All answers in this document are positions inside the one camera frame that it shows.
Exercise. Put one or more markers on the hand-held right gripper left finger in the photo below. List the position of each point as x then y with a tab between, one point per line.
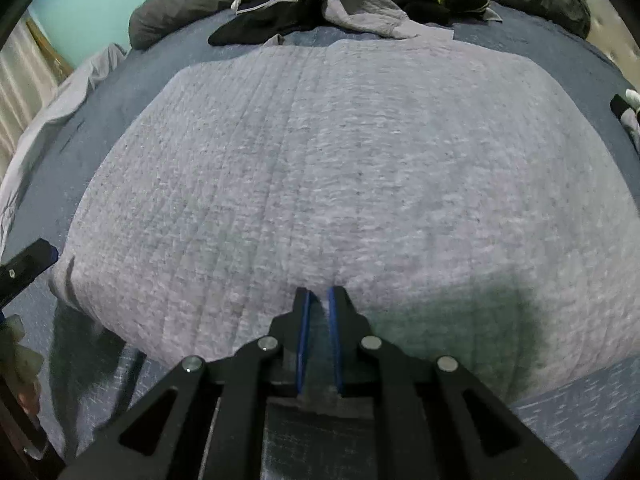
301	345

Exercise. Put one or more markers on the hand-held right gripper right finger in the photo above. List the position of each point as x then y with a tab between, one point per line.
334	345

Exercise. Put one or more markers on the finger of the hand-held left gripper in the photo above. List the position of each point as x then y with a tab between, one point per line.
25	270

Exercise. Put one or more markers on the grey knit sweater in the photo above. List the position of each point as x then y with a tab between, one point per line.
325	160

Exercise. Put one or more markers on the person's left hand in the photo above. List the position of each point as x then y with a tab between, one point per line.
22	360

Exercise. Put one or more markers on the lavender crumpled sheet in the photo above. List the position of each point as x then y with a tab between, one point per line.
50	110

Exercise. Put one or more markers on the pale curtain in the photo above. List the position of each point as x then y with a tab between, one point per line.
20	90

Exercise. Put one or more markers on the bed with blue sheet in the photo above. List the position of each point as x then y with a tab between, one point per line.
575	425

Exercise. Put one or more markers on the dark grey rolled duvet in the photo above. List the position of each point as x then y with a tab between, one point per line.
170	10

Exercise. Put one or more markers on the grey quilted garment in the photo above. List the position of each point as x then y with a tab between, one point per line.
365	10

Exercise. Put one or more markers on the grey folded garment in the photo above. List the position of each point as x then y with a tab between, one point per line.
632	130

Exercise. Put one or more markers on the beige tufted headboard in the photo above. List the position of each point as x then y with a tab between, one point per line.
615	20

